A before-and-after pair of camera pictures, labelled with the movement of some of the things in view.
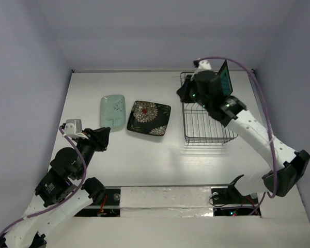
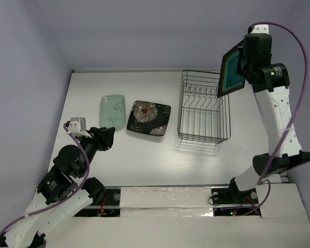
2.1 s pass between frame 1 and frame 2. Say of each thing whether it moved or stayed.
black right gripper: moved
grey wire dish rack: stayed
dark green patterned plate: moved
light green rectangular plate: stayed
